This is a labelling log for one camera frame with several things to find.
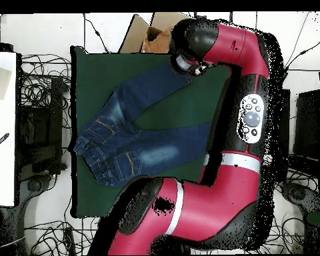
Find brown cardboard box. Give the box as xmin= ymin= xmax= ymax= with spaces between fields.
xmin=118 ymin=11 xmax=193 ymax=54

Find blue denim jeans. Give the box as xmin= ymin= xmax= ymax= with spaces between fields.
xmin=73 ymin=62 xmax=213 ymax=187

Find black power strip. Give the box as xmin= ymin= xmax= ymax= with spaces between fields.
xmin=64 ymin=226 xmax=77 ymax=255

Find black threaded rod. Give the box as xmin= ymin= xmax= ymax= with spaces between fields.
xmin=0 ymin=132 xmax=11 ymax=154

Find black cable with adapter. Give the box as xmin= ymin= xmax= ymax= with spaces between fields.
xmin=282 ymin=31 xmax=320 ymax=78

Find dark green table cloth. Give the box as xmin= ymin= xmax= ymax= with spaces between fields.
xmin=69 ymin=45 xmax=231 ymax=219

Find white table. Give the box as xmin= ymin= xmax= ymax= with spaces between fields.
xmin=0 ymin=51 xmax=17 ymax=207

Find tangled black cables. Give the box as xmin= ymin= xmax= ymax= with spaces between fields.
xmin=23 ymin=217 xmax=102 ymax=255
xmin=20 ymin=53 xmax=73 ymax=129

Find thin black cable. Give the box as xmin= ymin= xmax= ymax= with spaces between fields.
xmin=83 ymin=13 xmax=110 ymax=53

